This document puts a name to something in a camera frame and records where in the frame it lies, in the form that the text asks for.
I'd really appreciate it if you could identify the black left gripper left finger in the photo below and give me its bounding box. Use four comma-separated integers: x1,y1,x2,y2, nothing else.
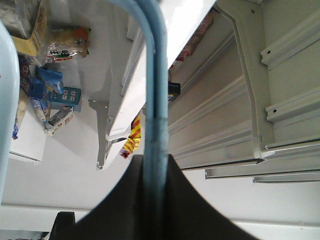
49,155,144,240

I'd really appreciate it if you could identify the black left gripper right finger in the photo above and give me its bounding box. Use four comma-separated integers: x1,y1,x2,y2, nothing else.
163,154,257,240

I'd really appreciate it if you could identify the light blue plastic basket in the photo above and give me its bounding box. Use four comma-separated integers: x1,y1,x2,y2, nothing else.
0,0,171,240

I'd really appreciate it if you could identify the yellow red snack packet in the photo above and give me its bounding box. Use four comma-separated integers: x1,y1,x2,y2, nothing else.
120,113,142,159

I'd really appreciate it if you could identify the blue box with squares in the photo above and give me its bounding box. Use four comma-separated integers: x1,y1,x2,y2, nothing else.
48,86,82,112

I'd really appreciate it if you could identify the white store shelf unit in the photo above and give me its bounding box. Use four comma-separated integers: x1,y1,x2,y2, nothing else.
9,0,320,186

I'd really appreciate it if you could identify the blue white snack bag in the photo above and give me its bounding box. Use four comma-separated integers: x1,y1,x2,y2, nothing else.
29,67,64,122

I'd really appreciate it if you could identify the orange yellow snack bag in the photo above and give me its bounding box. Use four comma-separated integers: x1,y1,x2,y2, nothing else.
46,27,91,63

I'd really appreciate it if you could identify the red white snack packet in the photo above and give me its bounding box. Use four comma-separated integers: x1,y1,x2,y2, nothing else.
176,9,214,62

